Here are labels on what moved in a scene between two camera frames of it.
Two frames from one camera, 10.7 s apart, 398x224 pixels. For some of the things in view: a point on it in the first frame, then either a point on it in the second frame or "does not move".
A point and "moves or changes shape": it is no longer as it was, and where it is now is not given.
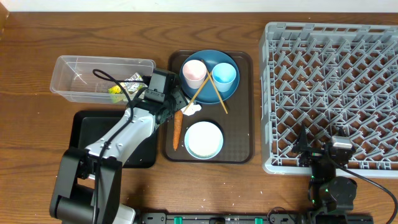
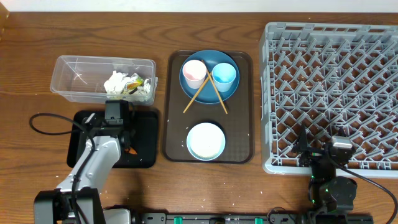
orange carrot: (178, 118) moves or changes shape
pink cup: (194, 72) does not move
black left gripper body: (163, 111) -> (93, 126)
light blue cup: (223, 74) does not move
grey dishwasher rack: (326, 76) does not move
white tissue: (193, 108) -> (116, 83)
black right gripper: (312, 154) does not move
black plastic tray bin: (89, 127) does not move
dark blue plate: (209, 76) does not move
